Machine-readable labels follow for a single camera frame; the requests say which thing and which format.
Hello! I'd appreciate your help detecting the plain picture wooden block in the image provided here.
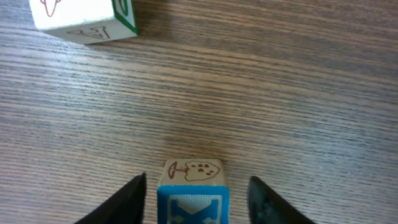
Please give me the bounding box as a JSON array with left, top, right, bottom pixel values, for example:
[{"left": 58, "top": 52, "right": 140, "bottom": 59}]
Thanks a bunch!
[{"left": 29, "top": 0, "right": 138, "bottom": 45}]

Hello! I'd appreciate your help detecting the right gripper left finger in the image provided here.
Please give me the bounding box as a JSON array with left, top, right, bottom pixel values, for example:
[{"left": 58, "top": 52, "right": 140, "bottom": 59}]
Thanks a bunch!
[{"left": 75, "top": 173, "right": 146, "bottom": 224}]

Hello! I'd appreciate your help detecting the blue X letter block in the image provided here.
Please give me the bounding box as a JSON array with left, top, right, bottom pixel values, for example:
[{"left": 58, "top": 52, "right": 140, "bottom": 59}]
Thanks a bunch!
[{"left": 157, "top": 158, "right": 230, "bottom": 224}]

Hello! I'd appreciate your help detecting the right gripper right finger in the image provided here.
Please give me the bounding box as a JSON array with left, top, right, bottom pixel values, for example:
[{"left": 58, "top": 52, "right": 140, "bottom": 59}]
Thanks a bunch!
[{"left": 248, "top": 176, "right": 315, "bottom": 224}]

